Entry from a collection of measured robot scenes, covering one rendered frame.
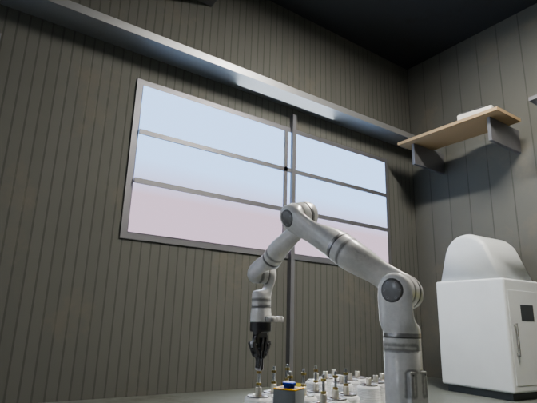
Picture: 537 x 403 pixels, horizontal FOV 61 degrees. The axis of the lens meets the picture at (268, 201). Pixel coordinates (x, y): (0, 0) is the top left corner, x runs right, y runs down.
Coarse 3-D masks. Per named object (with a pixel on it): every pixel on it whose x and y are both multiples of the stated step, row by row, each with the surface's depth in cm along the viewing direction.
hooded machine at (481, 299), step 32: (448, 256) 385; (480, 256) 360; (512, 256) 373; (448, 288) 376; (480, 288) 352; (512, 288) 343; (448, 320) 372; (480, 320) 348; (512, 320) 334; (448, 352) 367; (480, 352) 344; (512, 352) 326; (448, 384) 366; (480, 384) 340; (512, 384) 321
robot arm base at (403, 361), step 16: (384, 352) 113; (400, 352) 109; (416, 352) 110; (384, 368) 112; (400, 368) 108; (416, 368) 109; (384, 384) 112; (400, 384) 108; (416, 384) 107; (400, 400) 107; (416, 400) 106
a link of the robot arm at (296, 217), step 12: (288, 204) 144; (300, 204) 144; (288, 216) 142; (300, 216) 139; (288, 228) 143; (300, 228) 139; (312, 228) 136; (324, 228) 134; (312, 240) 136; (324, 240) 132; (324, 252) 133
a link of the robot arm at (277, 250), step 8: (312, 208) 145; (312, 216) 144; (288, 232) 153; (280, 240) 154; (288, 240) 153; (296, 240) 152; (272, 248) 155; (280, 248) 154; (288, 248) 154; (264, 256) 159; (272, 256) 155; (280, 256) 155; (272, 264) 157
